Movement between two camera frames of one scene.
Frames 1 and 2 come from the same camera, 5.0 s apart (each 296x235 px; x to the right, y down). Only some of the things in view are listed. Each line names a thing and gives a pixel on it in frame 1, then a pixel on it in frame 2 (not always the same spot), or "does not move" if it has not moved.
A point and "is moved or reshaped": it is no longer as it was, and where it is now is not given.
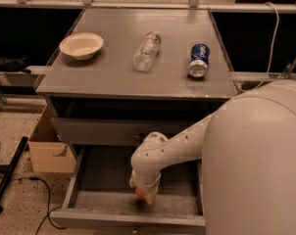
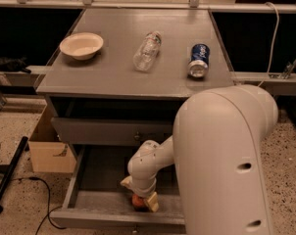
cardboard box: x=48 y=154 does not move
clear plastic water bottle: x=147 y=51 does not move
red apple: x=140 y=194 is moved or reshaped
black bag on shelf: x=9 y=64 does not move
